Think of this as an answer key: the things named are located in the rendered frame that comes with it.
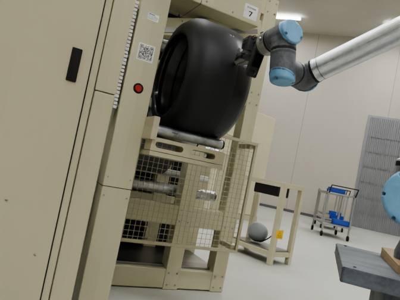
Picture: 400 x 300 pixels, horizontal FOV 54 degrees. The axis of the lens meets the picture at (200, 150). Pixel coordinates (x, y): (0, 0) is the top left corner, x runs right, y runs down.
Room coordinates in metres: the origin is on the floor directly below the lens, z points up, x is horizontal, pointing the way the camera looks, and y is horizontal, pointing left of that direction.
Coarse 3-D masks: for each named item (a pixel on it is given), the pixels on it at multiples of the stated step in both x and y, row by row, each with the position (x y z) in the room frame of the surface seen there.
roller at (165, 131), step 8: (160, 128) 1.68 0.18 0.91; (168, 128) 1.70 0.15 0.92; (168, 136) 1.71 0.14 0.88; (176, 136) 1.72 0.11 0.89; (184, 136) 1.73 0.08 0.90; (192, 136) 1.75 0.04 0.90; (200, 136) 1.77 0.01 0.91; (200, 144) 1.78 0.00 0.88; (208, 144) 1.79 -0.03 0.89; (216, 144) 1.80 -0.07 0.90; (224, 144) 1.82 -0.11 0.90
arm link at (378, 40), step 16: (368, 32) 1.28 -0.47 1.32; (384, 32) 1.23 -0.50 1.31; (336, 48) 1.35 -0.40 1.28; (352, 48) 1.30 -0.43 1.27; (368, 48) 1.27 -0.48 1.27; (384, 48) 1.26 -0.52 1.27; (304, 64) 1.42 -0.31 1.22; (320, 64) 1.38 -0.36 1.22; (336, 64) 1.35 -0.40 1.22; (352, 64) 1.33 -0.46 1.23; (304, 80) 1.42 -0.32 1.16; (320, 80) 1.42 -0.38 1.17
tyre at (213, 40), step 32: (192, 32) 1.70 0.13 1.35; (224, 32) 1.73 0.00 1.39; (160, 64) 2.02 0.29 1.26; (192, 64) 1.63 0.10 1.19; (224, 64) 1.65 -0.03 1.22; (160, 96) 2.10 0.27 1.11; (192, 96) 1.64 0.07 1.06; (224, 96) 1.67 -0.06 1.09; (192, 128) 1.74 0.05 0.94; (224, 128) 1.77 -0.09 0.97
